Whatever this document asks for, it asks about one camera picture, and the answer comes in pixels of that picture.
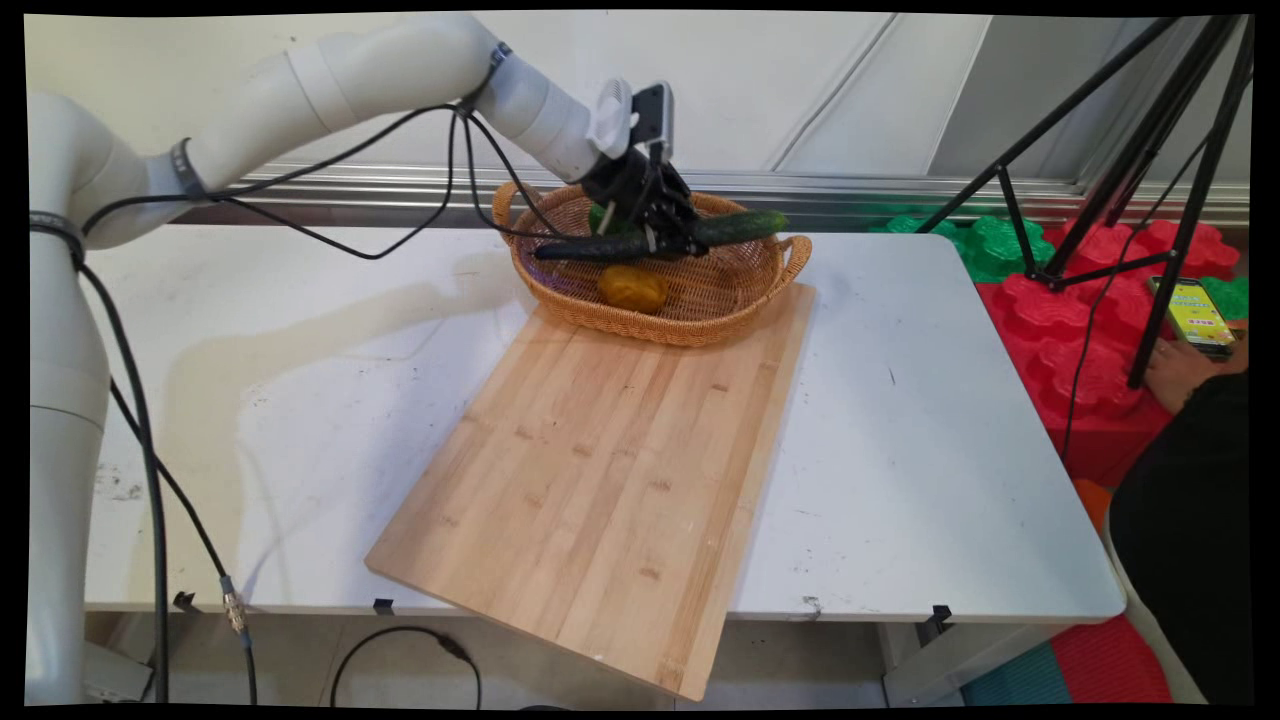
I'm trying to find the dark green cucumber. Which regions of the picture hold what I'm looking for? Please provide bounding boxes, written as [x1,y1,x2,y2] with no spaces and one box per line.
[533,208,791,264]

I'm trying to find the person's black clothing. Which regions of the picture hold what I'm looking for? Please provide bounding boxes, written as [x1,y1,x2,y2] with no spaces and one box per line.
[1108,372,1253,706]

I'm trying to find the thin black tripod cable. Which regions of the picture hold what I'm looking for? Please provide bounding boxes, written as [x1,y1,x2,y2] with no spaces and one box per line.
[1060,130,1211,466]

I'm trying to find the red floor mat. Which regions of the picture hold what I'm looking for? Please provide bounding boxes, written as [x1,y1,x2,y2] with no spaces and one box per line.
[1050,615,1171,704]

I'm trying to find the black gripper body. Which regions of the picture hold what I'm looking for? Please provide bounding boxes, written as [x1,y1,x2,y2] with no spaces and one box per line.
[582,148,676,229]

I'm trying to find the red foam blocks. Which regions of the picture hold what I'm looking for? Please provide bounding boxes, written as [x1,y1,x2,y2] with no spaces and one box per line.
[975,220,1241,486]

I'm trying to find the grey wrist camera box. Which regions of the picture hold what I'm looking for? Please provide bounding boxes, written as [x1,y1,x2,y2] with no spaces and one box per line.
[630,82,675,161]

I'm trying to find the black tripod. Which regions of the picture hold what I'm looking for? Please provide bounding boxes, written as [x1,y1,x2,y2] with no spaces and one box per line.
[915,15,1256,391]

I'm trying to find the grey table leg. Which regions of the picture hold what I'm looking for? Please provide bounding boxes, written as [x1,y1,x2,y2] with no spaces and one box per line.
[880,620,1061,706]

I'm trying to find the smartphone with lit screen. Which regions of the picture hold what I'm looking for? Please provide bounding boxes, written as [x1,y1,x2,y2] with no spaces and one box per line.
[1150,277,1238,361]

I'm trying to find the white round wrist mount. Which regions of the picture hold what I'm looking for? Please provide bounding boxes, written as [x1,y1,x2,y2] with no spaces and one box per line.
[587,78,636,159]

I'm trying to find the bamboo cutting board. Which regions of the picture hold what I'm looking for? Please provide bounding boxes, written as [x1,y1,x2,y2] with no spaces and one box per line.
[364,283,817,702]

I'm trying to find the thick black base cable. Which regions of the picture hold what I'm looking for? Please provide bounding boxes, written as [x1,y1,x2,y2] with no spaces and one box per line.
[75,255,171,704]

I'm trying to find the large green foam block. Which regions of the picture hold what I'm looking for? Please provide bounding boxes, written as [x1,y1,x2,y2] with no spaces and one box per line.
[868,212,1056,284]

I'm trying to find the woven wicker basket with handles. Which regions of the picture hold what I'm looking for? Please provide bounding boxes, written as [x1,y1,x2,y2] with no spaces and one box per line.
[491,180,813,349]

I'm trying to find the orange floor mat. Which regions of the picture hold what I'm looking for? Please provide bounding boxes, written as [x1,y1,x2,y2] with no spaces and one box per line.
[1075,478,1113,531]

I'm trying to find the green bell pepper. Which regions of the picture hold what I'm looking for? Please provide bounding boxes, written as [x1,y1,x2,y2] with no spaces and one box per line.
[588,203,641,238]

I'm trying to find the person's hand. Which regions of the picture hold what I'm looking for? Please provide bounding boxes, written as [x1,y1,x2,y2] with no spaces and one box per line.
[1143,322,1251,416]

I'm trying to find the small green foam block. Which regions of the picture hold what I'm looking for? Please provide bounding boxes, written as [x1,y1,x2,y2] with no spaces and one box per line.
[1200,275,1251,321]

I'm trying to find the black floor cable loop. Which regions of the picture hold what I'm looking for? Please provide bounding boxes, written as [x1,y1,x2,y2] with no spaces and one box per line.
[330,626,483,711]

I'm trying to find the yellow-brown potato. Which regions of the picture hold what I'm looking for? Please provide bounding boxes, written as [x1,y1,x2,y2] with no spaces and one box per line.
[598,265,669,314]

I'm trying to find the black cable with metal connector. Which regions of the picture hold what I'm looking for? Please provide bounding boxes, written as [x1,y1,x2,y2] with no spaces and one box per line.
[108,380,259,706]

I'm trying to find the teal floor mat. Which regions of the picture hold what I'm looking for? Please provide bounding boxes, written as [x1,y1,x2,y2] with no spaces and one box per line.
[960,640,1071,706]

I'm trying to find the aluminium wall rail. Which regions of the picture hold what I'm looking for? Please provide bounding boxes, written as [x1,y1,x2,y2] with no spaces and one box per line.
[170,163,1251,231]

